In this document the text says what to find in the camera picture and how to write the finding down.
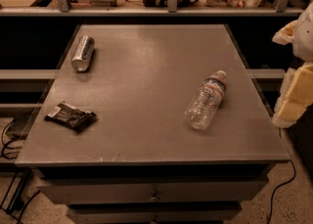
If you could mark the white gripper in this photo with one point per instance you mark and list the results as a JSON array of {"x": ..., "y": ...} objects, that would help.
[{"x": 304, "y": 37}]

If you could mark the clear plastic water bottle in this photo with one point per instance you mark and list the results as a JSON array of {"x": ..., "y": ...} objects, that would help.
[{"x": 205, "y": 104}]

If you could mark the silver redbull can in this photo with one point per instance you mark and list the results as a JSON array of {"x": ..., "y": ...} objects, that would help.
[{"x": 82, "y": 54}]

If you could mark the upper drawer with knob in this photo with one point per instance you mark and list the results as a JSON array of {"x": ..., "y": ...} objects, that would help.
[{"x": 98, "y": 191}]

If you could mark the drawer with knob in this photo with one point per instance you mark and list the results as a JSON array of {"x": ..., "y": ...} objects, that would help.
[
  {"x": 98, "y": 191},
  {"x": 154, "y": 213}
]

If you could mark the grey drawer cabinet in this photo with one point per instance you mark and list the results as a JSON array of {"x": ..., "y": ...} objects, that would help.
[{"x": 141, "y": 80}]

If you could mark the black snack packet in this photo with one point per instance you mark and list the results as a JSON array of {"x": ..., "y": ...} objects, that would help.
[{"x": 71, "y": 117}]

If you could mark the lower drawer with knob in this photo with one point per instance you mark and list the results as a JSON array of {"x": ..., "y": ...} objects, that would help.
[{"x": 154, "y": 213}]

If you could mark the black device on floor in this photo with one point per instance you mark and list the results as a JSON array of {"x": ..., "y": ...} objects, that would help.
[{"x": 20, "y": 126}]

